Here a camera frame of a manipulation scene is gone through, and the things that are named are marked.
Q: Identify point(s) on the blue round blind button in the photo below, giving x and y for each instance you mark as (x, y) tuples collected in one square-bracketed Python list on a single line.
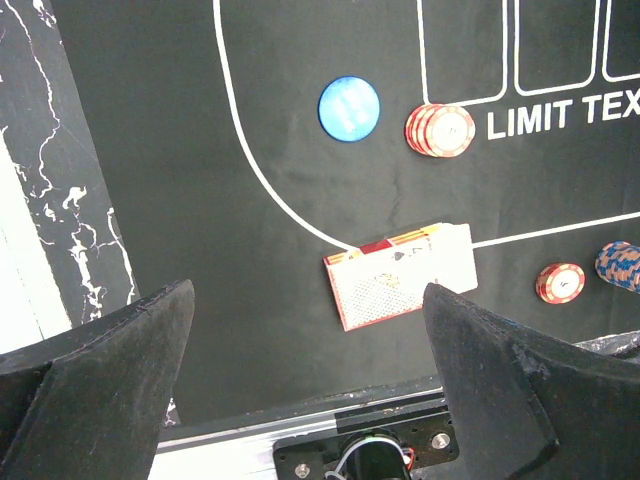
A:
[(349, 109)]

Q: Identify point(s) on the red chips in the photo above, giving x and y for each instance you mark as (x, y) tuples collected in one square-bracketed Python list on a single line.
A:
[(439, 130)]

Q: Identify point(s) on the red playing card deck box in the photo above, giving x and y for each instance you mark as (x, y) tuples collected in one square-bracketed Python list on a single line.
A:
[(387, 278)]

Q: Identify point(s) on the blue poker chip stack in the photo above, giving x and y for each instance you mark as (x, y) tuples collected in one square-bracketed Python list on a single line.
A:
[(617, 263)]

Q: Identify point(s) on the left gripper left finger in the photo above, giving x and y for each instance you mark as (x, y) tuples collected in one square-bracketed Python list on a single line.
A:
[(90, 403)]

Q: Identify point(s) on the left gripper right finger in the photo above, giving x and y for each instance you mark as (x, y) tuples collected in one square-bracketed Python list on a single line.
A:
[(526, 405)]

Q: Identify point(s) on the red poker chip stack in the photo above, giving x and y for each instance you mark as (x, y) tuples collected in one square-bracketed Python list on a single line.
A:
[(560, 283)]

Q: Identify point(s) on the black poker felt mat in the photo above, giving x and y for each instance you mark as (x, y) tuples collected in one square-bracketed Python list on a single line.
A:
[(204, 118)]

